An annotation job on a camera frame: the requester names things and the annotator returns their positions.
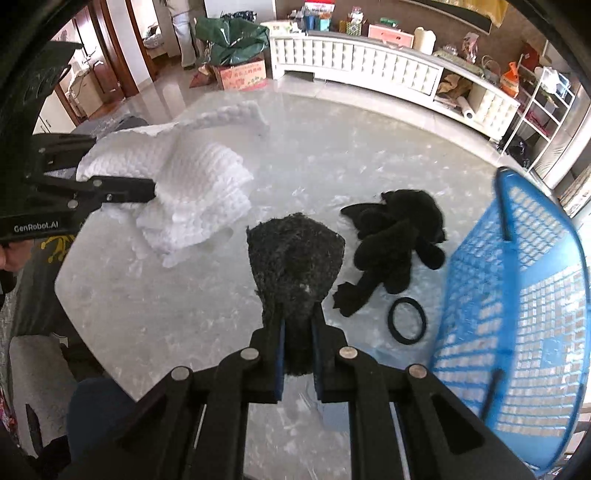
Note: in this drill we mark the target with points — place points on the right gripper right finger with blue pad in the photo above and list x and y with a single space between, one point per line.
405 424

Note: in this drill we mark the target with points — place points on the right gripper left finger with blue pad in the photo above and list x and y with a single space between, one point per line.
190 425

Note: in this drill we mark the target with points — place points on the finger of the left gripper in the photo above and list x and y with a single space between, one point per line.
107 189

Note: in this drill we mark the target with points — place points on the black fuzzy cloth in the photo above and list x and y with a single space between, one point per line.
294 261

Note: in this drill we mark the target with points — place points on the white knitted cloth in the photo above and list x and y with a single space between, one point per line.
200 183

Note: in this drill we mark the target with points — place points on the blue plastic laundry basket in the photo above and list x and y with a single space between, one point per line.
514 337

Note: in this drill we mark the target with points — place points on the black hair band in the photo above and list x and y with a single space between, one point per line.
407 321

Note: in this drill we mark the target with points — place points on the pink cardboard box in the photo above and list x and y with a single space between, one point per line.
245 76

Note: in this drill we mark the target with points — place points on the green bag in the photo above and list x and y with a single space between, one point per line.
231 41

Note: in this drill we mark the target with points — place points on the red white box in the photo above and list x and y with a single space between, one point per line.
319 7

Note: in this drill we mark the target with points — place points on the paper towel roll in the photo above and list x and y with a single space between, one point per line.
465 107

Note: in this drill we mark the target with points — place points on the white tufted TV cabinet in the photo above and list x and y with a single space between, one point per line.
396 71

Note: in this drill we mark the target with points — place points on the pink drawer box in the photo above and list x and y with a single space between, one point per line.
390 35

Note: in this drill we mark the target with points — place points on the white plastic jug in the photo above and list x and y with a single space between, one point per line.
424 40

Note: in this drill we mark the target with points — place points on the orange bag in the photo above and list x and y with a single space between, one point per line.
510 81

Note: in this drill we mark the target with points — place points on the white metal shelf rack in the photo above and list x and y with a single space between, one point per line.
545 100

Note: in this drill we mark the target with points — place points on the yellow TV cover cloth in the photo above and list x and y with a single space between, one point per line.
494 10

